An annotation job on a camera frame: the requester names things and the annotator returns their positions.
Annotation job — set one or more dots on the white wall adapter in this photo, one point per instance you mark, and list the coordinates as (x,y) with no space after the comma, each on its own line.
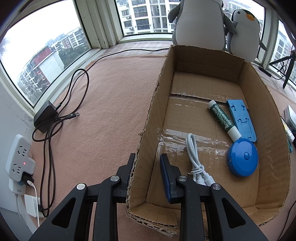
(31,205)

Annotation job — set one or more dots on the green lip balm stick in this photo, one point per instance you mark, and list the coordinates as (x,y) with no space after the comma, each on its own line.
(222,118)

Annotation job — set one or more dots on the small penguin plush toy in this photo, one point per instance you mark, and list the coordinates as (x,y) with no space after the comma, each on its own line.
(245,37)

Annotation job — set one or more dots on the black charger brick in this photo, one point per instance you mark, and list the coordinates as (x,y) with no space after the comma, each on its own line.
(45,115)

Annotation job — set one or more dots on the blue round tape measure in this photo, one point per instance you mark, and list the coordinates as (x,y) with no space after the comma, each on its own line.
(242,157)

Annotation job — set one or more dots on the white power strip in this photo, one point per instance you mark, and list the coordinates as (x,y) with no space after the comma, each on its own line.
(18,153)

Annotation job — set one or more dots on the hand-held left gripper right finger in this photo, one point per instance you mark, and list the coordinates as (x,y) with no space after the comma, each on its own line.
(165,176)

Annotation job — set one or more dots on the blue phone stand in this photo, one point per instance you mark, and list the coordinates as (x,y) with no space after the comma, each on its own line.
(242,120)

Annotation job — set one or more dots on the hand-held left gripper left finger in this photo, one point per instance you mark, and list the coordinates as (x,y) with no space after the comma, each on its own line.
(129,166)

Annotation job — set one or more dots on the black inline remote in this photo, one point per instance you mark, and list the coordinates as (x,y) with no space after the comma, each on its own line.
(264,70)

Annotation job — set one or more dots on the large penguin plush toy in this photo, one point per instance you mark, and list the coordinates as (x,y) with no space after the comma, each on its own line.
(198,23)

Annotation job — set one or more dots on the brown cardboard box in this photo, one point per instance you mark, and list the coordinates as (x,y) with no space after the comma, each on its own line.
(198,115)

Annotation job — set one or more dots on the black tripod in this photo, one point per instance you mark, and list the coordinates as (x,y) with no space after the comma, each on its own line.
(288,74)

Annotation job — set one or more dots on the patterned small cylinder roll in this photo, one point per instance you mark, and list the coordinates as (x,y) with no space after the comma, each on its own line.
(288,136)

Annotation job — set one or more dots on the black plug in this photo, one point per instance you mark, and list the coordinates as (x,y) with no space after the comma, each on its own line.
(27,180)

